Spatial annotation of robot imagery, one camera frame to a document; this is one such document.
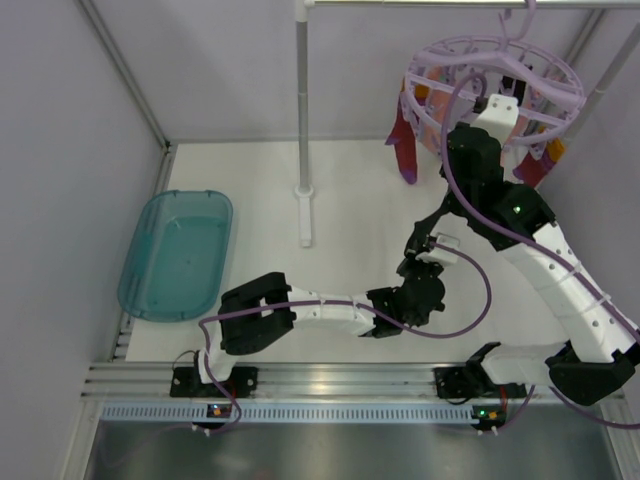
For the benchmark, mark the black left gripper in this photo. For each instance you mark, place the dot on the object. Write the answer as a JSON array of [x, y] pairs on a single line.
[[420, 245]]

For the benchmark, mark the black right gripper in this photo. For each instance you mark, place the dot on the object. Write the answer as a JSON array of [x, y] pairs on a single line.
[[513, 83]]

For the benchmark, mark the maroon purple sock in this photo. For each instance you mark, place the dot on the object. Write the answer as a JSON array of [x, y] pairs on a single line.
[[538, 162], [402, 139]]

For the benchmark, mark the lilac round clip hanger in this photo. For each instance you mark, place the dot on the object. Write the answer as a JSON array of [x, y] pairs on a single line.
[[470, 68]]

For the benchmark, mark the pink patterned sock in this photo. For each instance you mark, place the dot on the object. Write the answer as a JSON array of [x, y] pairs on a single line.
[[434, 103]]

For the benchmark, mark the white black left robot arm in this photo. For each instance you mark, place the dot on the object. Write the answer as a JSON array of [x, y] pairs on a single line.
[[259, 313]]

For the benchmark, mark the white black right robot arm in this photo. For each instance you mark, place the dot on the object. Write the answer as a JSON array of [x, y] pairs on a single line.
[[601, 351]]

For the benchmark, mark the white grey rack pole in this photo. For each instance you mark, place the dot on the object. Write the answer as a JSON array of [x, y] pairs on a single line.
[[304, 190]]

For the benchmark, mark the teal transparent plastic bin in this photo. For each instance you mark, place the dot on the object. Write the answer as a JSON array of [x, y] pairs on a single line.
[[175, 262]]

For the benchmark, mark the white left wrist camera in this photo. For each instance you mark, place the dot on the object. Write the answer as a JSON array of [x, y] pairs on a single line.
[[441, 249]]

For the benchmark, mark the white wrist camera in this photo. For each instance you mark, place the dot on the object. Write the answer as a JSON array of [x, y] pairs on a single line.
[[441, 249], [499, 117]]

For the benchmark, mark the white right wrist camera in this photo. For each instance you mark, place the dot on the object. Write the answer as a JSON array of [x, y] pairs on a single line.
[[499, 117]]

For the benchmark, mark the grey slotted cable duct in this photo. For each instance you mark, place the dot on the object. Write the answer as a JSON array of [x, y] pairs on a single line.
[[300, 413]]

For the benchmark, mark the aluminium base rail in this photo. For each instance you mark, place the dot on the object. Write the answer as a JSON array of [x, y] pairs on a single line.
[[269, 381]]

